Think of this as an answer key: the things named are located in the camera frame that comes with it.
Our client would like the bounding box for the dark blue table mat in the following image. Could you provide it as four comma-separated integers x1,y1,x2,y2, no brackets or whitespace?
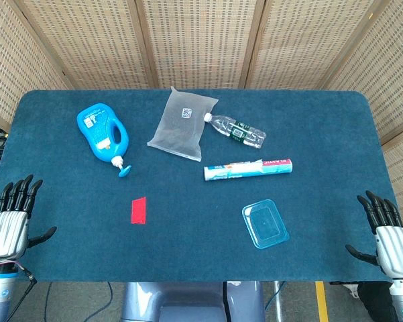
0,89,403,283

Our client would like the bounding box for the frosted plastic pouch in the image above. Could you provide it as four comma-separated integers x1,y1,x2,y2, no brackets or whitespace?
146,86,219,162

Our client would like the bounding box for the woven folding screen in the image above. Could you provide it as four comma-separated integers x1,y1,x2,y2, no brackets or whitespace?
0,0,403,219

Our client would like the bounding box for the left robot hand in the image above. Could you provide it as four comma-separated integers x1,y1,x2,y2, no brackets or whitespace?
0,174,58,261

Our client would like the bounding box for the metal table leg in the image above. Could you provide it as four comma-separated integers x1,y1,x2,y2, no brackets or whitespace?
273,280,284,322

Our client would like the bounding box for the blue detergent pump bottle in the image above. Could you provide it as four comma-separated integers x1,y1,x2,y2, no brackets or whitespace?
76,103,132,178

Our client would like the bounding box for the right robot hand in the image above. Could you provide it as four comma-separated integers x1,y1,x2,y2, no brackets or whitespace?
345,190,403,279

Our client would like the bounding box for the black bag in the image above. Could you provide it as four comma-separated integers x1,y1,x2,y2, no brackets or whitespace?
355,281,395,322

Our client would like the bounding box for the plastic wrap roll box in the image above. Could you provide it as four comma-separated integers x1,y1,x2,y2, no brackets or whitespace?
203,158,293,182

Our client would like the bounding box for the grey robot torso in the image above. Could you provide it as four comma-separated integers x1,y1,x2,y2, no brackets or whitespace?
120,280,266,322

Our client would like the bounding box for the red rectangular card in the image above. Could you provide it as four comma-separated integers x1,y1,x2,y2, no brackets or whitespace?
131,197,148,225

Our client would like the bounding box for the clear plastic water bottle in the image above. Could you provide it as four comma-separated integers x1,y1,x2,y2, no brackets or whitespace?
203,112,267,149

